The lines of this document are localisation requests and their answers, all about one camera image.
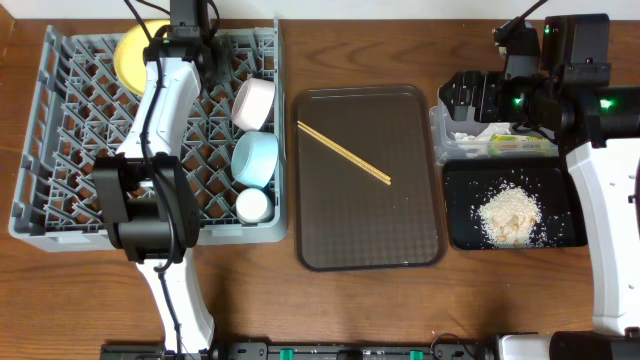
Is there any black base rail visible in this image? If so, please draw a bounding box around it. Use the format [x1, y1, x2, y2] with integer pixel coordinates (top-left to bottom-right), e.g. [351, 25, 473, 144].
[99, 342, 499, 360]

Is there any wooden chopstick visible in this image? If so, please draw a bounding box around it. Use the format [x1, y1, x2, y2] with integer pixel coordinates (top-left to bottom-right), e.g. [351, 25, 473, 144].
[297, 123, 391, 187]
[298, 120, 392, 183]

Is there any clear plastic waste bin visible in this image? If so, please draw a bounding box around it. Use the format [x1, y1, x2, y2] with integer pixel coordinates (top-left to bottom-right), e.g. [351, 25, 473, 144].
[429, 98, 558, 165]

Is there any white paper napkin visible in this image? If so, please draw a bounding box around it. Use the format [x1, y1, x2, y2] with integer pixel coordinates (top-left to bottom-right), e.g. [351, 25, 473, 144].
[449, 122, 509, 144]

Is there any light blue bowl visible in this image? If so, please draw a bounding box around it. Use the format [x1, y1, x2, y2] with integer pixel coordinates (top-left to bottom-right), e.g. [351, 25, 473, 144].
[231, 131, 278, 188]

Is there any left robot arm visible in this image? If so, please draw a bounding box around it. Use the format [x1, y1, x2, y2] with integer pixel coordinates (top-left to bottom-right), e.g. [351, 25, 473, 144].
[92, 21, 216, 359]

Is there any brown serving tray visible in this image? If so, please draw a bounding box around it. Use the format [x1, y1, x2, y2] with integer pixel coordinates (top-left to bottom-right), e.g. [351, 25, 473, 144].
[292, 85, 447, 272]

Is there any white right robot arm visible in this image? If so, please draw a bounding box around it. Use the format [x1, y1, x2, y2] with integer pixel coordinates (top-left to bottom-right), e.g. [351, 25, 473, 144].
[438, 13, 639, 359]

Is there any rice food scraps pile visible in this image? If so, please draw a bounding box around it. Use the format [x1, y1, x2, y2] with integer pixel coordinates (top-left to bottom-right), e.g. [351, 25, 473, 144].
[470, 181, 549, 249]

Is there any small white cup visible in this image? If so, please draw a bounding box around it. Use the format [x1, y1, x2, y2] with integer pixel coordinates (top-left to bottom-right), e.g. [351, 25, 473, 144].
[235, 188, 274, 224]

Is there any black waste tray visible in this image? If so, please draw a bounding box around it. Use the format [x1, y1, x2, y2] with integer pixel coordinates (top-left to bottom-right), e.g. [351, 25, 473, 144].
[443, 158, 587, 250]

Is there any pink white bowl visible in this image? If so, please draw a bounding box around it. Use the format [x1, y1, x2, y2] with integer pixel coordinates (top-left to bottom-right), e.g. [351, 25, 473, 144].
[232, 78, 276, 132]

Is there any yellow orange snack wrapper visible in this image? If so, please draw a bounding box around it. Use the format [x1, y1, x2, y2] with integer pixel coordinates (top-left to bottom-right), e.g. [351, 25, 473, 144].
[487, 134, 554, 156]

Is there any grey dishwasher rack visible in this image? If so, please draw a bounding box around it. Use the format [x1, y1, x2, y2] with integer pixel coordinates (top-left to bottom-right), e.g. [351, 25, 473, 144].
[8, 25, 287, 252]

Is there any yellow round plate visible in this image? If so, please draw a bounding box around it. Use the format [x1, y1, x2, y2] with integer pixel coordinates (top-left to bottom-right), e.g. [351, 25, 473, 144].
[114, 25, 149, 96]

